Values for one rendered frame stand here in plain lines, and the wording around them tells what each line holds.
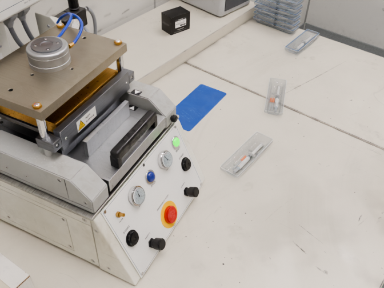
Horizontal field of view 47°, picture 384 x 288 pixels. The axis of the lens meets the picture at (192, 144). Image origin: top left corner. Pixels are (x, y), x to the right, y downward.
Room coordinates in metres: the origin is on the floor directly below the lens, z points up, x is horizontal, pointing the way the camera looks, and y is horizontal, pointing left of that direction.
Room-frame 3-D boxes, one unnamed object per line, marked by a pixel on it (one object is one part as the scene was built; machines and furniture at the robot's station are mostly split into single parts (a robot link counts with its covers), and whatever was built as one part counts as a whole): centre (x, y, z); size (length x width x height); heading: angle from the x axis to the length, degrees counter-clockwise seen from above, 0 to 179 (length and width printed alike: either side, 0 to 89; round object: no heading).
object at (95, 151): (0.72, 0.24, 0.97); 0.30 x 0.22 x 0.08; 65
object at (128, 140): (0.66, 0.12, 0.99); 0.15 x 0.02 x 0.04; 155
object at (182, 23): (1.50, 0.08, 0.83); 0.09 x 0.06 x 0.07; 131
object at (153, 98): (0.84, 0.16, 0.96); 0.26 x 0.05 x 0.07; 65
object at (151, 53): (1.50, 0.11, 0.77); 0.84 x 0.30 x 0.04; 144
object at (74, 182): (0.59, 0.28, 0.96); 0.25 x 0.05 x 0.07; 65
